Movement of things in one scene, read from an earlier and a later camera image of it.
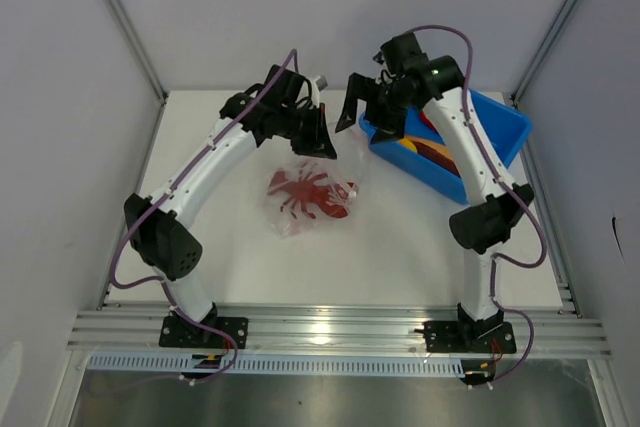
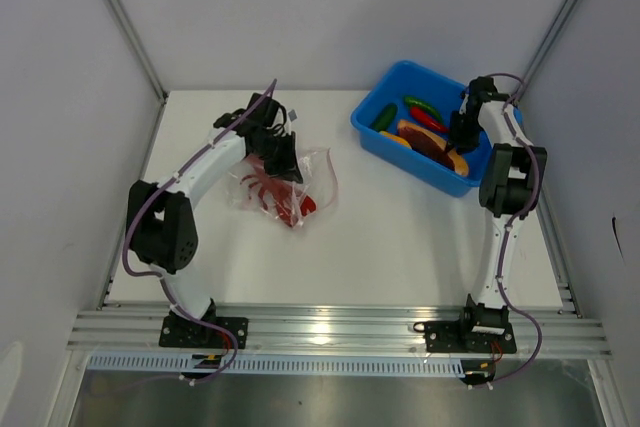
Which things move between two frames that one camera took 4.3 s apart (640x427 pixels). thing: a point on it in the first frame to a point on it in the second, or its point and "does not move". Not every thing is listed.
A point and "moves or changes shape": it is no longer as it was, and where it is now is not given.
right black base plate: x=469 y=336 does not move
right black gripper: x=360 y=86 to x=455 y=141
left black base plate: x=184 y=332 does not move
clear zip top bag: x=303 y=195 moves or changes shape
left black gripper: x=318 y=144 to x=288 y=167
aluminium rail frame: x=341 y=332 does not move
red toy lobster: x=304 y=193 to x=286 y=195
